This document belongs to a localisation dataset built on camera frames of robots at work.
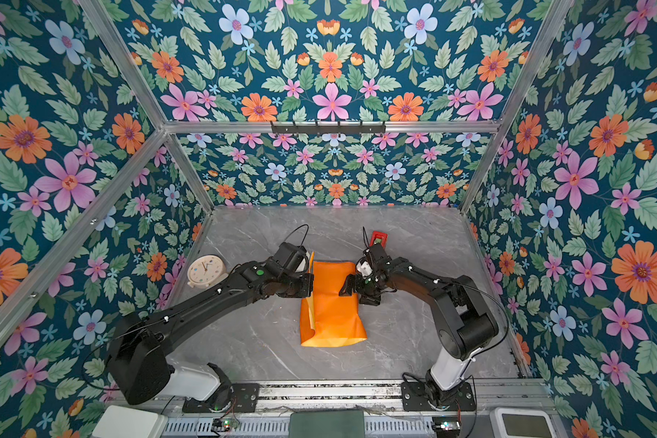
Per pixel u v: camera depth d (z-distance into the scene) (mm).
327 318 803
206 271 976
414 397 738
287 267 637
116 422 665
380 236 1016
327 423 685
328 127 922
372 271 784
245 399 734
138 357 408
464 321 466
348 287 816
